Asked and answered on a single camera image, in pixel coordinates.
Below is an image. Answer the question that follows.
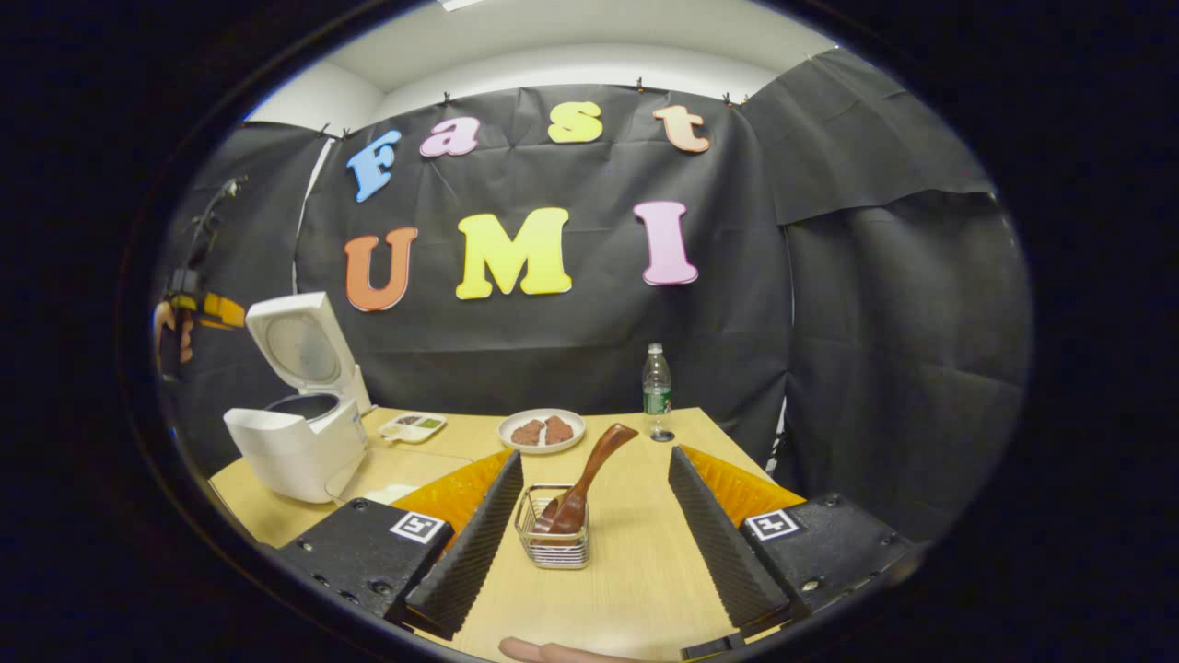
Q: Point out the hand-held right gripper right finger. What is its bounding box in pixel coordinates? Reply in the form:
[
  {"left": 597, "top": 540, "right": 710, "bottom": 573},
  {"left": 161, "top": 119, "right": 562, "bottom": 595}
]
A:
[{"left": 668, "top": 446, "right": 922, "bottom": 636}]

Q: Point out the white round plate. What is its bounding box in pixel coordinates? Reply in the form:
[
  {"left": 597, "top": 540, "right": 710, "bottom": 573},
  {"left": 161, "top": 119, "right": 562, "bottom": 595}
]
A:
[{"left": 497, "top": 408, "right": 587, "bottom": 456}]

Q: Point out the wire chopstick holder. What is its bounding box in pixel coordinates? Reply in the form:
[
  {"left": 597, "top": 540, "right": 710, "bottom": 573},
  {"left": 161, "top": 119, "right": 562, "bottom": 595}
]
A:
[{"left": 515, "top": 484, "right": 591, "bottom": 570}]

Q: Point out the black backdrop cloth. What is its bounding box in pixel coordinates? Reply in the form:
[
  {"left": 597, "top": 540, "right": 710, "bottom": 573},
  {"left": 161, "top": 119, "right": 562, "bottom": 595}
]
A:
[{"left": 157, "top": 46, "right": 1033, "bottom": 544}]

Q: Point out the white rice cooker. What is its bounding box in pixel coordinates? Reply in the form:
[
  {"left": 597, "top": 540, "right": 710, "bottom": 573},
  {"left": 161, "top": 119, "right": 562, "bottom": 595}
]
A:
[{"left": 224, "top": 292, "right": 373, "bottom": 505}]

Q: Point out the white divided sauce dish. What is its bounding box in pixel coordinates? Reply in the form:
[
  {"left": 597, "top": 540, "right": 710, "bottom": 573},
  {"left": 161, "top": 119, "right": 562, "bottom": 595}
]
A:
[{"left": 379, "top": 413, "right": 448, "bottom": 445}]

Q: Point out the clear green-label water bottle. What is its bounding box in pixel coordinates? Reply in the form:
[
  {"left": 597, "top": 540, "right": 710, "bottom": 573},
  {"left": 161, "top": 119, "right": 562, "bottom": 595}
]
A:
[{"left": 642, "top": 343, "right": 673, "bottom": 430}]

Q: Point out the wooden spoon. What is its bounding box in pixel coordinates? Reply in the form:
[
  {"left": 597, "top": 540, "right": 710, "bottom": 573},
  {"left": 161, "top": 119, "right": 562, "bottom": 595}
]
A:
[{"left": 534, "top": 423, "right": 639, "bottom": 536}]

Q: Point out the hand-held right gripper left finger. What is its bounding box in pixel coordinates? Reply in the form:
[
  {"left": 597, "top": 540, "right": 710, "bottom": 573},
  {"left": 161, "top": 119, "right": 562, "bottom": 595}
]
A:
[{"left": 276, "top": 449, "right": 524, "bottom": 641}]

